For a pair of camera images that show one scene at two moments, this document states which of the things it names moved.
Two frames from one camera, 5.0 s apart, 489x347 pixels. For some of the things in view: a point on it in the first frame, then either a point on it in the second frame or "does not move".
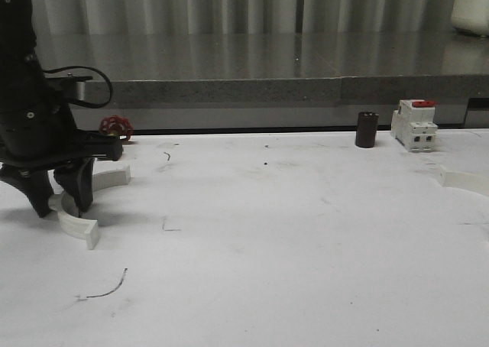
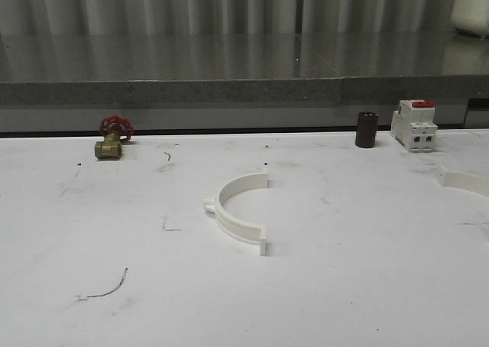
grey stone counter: x=182 y=81 does not move
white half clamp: x=105 y=175 to x=231 y=224
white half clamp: x=472 y=182 does not move
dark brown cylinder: x=366 y=129 does not move
